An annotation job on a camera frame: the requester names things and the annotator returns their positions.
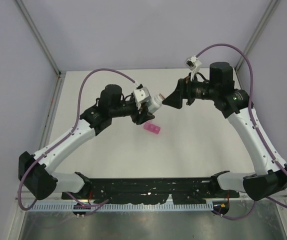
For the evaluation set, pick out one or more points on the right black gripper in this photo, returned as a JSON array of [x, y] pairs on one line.
[[183, 90]]

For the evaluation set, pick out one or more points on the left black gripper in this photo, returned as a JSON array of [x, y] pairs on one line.
[[139, 118]]

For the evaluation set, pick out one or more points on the white pill bottle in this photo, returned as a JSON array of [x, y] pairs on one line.
[[155, 103]]

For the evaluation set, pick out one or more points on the pink weekly pill organizer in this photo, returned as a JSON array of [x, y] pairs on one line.
[[151, 127]]

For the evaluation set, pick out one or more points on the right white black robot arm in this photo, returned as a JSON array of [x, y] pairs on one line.
[[270, 169]]

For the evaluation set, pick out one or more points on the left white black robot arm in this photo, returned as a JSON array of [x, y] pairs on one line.
[[37, 171]]

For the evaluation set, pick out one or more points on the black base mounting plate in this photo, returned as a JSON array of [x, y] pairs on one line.
[[150, 191]]

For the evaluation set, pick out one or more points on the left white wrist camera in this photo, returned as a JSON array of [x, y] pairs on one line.
[[141, 95]]

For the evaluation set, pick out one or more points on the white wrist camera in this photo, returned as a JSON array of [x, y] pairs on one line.
[[193, 64], [141, 95]]

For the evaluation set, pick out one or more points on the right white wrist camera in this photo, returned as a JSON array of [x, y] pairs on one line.
[[193, 64]]

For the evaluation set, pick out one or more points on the left side aluminium rail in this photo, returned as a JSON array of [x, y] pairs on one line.
[[53, 104]]

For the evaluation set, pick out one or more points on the left aluminium corner post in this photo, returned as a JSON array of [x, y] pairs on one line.
[[37, 35]]

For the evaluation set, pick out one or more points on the aluminium corner post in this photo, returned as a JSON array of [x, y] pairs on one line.
[[260, 26], [37, 35]]

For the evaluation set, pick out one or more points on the white slotted cable duct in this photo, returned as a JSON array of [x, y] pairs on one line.
[[65, 206]]

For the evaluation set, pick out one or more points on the aluminium frame rail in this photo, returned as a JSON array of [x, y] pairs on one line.
[[26, 194]]

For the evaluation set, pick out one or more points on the right aluminium corner post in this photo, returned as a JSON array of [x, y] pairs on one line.
[[260, 26]]

